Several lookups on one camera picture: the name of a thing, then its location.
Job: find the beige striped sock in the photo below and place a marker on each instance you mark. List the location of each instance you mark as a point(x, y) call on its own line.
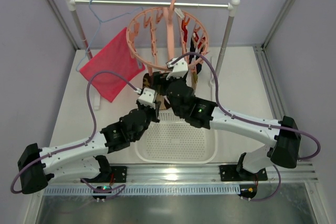
point(167, 105)

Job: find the brown argyle sock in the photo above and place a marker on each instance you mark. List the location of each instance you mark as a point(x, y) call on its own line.
point(147, 81)

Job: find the pink towel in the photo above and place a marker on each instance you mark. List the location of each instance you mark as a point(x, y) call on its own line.
point(116, 57)

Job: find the white perforated plastic basket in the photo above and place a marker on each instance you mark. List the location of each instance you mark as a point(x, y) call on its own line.
point(173, 141)

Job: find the red sock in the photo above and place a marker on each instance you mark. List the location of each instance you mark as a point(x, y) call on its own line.
point(185, 29)

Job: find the pink round clip hanger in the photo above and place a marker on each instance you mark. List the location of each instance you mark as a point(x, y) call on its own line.
point(172, 17)

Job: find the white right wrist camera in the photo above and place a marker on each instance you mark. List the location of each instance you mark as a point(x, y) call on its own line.
point(178, 68)

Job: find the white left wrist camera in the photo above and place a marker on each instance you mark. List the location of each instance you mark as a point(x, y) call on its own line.
point(147, 97)

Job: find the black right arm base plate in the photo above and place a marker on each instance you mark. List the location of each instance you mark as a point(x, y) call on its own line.
point(229, 173)

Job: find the aluminium front rail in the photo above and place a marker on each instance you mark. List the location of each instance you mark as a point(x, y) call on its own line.
point(183, 179)

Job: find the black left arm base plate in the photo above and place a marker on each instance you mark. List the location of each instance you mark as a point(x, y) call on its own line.
point(115, 174)

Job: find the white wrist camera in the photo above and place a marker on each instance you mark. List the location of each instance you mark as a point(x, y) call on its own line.
point(178, 68)
point(147, 97)

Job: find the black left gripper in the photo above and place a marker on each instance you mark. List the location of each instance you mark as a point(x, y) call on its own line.
point(154, 112)

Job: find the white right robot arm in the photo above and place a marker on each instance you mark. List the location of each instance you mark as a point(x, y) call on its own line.
point(280, 139)

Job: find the white metal clothes rack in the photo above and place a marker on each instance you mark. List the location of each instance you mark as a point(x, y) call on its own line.
point(232, 7)

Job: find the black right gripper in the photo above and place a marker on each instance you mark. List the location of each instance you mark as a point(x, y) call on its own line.
point(159, 81)

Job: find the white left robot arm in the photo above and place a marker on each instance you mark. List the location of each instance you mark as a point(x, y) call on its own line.
point(37, 166)

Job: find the navy blue sock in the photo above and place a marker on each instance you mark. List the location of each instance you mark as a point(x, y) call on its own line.
point(199, 47)

